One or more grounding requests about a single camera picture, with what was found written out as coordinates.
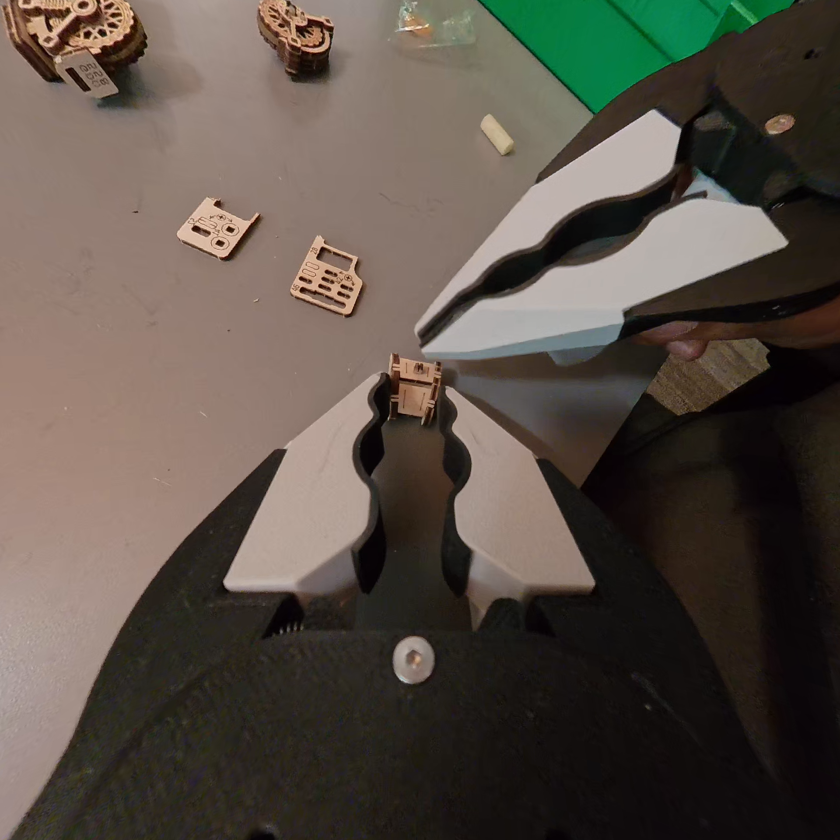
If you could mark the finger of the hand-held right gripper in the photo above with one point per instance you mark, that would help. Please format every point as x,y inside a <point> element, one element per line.
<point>669,262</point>
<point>577,184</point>

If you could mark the small wooden gear model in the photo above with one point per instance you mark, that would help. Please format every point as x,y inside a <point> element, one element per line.
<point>302,56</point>

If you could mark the small wooden box part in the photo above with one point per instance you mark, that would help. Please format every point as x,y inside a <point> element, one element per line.
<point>412,401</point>

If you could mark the green box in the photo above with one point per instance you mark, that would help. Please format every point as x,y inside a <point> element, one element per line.
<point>590,46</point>

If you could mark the grey desk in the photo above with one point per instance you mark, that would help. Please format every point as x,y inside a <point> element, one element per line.
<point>131,394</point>

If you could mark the small white cylinder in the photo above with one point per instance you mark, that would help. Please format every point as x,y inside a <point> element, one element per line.
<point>497,134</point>

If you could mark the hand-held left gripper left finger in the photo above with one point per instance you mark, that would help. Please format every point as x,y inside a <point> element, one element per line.
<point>308,512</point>

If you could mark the large wooden gear model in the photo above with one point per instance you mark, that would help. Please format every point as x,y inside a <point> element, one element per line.
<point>124,46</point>

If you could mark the clear plastic bag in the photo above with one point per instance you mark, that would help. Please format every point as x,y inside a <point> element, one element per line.
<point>436,29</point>

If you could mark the person's dark clothing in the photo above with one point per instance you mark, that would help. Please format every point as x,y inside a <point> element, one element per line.
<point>722,525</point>

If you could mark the flat wooden piece with slots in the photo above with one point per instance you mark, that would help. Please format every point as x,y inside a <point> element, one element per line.
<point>315,253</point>

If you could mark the pale wooden slotted plate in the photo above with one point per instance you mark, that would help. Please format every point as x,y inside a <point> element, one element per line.
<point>105,88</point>

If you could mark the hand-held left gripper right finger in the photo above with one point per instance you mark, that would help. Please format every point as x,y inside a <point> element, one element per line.
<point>518,525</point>

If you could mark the person's right hand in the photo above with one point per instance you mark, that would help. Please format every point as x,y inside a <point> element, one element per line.
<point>754,328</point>

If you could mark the flat wooden piece round holes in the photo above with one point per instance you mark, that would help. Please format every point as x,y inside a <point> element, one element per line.
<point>210,210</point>

